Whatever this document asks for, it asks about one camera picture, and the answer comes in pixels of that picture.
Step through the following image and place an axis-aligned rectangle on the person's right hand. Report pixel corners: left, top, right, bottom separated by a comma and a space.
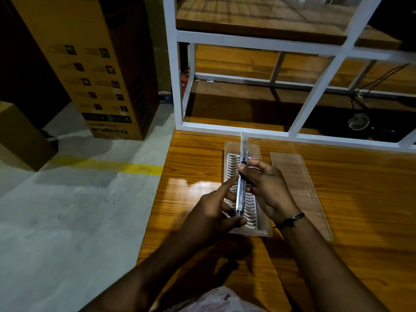
237, 159, 303, 227

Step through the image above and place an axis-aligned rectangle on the person's left hand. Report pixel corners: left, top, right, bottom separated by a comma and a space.
182, 175, 248, 254

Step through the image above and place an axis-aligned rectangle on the silver utility knife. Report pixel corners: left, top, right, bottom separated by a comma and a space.
235, 132, 250, 217

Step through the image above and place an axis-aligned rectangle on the person's left forearm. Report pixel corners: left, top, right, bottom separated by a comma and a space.
79, 229, 213, 312

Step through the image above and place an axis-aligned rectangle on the person's right forearm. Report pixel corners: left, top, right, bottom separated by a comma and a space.
276, 215, 389, 312

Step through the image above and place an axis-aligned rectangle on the clear box with white insert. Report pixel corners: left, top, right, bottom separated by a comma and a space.
223, 141, 273, 238

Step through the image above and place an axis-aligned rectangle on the black wrist band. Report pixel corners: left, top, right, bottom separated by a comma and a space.
273, 212, 306, 230

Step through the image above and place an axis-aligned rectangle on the clear plastic lid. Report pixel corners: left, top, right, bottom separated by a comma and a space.
269, 152, 334, 242

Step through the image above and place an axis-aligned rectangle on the person's light patterned clothing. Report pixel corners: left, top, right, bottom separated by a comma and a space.
162, 286, 268, 312

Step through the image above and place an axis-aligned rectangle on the red fire extinguisher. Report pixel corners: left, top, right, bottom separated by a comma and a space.
181, 67, 191, 98

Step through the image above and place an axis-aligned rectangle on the round grey disc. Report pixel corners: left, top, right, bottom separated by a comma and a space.
347, 112, 371, 131

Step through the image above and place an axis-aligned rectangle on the wooden shelf board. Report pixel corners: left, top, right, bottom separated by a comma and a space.
175, 0, 403, 51

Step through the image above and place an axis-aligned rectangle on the tall printed cardboard box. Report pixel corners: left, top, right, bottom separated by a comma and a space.
9, 0, 160, 141

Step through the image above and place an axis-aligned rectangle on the small plain cardboard box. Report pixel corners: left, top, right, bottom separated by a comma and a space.
0, 101, 59, 172

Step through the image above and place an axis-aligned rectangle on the white metal frame rack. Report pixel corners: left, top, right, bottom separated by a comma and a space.
162, 0, 416, 154

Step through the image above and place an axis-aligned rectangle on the black cable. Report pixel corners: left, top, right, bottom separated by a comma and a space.
350, 63, 411, 109

